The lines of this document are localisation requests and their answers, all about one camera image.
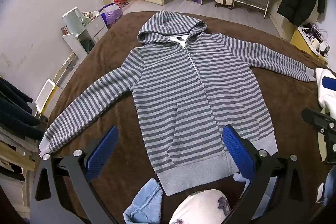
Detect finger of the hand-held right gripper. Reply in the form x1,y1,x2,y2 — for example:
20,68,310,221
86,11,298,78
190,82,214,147
322,76,336,89
301,107,336,133

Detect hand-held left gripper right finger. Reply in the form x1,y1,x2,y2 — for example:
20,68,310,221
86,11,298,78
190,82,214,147
222,124,319,224

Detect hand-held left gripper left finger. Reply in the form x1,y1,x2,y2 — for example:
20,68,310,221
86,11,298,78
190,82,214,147
29,126,119,224

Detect grey striped hoodie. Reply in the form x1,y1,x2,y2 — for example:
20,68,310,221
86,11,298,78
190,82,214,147
39,9,317,197

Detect dark folded clothes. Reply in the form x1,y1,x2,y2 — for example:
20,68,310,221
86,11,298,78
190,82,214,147
0,76,45,141

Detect white fleece garment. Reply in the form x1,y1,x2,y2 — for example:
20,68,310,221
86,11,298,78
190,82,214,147
315,68,336,116

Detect brown bed blanket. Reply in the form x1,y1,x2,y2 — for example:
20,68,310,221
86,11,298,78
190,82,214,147
39,11,336,224

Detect yellow nightstand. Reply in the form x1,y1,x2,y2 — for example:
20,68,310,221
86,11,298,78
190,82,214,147
290,26,330,65

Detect person's light blue fleece clothing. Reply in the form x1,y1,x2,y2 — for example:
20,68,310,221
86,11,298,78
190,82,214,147
123,173,251,224

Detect white and yellow box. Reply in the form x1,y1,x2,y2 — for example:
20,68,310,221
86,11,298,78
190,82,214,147
35,79,63,116

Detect wooden shelf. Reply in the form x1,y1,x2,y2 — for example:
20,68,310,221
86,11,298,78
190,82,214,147
0,126,40,211

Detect white side cabinet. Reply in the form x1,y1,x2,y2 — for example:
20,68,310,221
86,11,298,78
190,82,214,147
62,13,108,61

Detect purple plastic basket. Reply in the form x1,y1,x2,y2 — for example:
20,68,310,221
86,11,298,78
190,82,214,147
99,3,124,30

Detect small toiletry bottles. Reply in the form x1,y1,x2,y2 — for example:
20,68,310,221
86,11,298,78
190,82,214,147
81,11,100,24

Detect white charging cables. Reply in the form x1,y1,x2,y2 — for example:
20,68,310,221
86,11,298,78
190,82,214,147
301,21,329,41

